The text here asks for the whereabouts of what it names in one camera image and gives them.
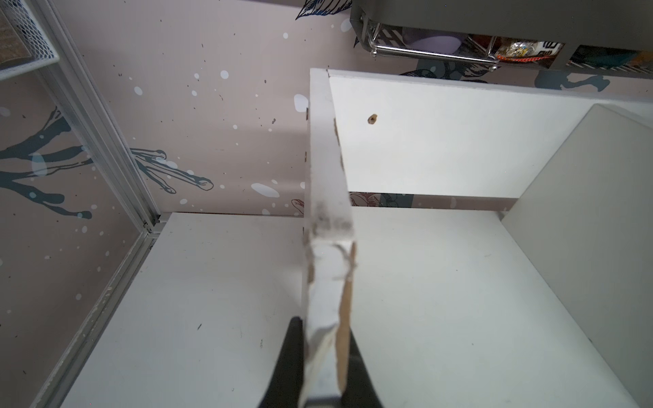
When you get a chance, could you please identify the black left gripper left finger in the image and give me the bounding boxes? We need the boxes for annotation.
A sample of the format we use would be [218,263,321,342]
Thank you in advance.
[259,316,304,408]

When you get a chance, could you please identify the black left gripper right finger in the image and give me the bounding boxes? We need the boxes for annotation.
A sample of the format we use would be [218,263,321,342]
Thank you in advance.
[341,331,383,408]

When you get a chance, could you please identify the white wooden bookshelf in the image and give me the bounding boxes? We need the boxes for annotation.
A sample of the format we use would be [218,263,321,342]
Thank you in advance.
[299,69,652,407]

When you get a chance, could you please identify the purple mug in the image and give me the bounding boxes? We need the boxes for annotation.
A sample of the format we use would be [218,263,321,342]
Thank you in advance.
[402,27,466,54]

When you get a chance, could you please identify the small snack packet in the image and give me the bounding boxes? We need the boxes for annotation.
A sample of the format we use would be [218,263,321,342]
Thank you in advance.
[494,38,564,63]

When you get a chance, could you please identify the green mug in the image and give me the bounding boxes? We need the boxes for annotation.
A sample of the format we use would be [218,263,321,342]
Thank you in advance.
[569,45,639,69]

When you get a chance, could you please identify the aluminium cage frame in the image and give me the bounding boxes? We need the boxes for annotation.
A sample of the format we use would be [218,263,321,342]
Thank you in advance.
[29,1,161,407]

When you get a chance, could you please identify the white wire wall rack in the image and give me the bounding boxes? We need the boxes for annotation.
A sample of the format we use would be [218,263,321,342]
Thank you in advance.
[1,1,61,81]

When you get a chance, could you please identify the black wall basket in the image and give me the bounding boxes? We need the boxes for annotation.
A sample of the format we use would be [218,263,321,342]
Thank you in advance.
[350,1,652,79]

